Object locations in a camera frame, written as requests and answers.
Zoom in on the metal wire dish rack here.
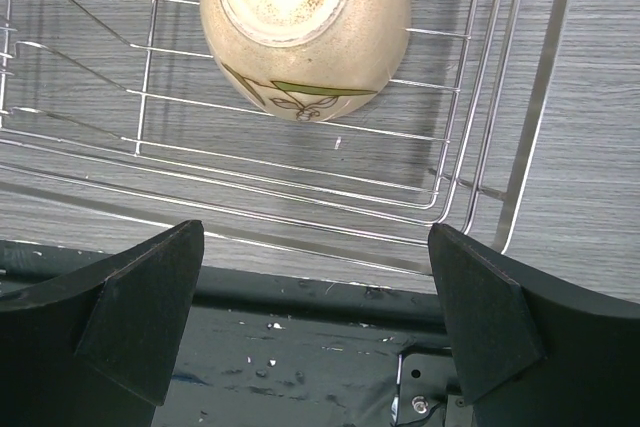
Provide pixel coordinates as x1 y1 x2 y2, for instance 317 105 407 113
1 0 571 276

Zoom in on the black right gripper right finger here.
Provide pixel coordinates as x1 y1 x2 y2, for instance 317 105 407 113
428 224 639 426

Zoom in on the beige speckled bowl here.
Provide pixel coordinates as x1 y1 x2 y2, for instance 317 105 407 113
199 0 411 122

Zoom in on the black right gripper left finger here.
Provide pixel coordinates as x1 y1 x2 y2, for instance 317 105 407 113
1 220 204 426

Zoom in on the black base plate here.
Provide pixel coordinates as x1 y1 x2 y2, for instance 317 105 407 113
1 241 475 426

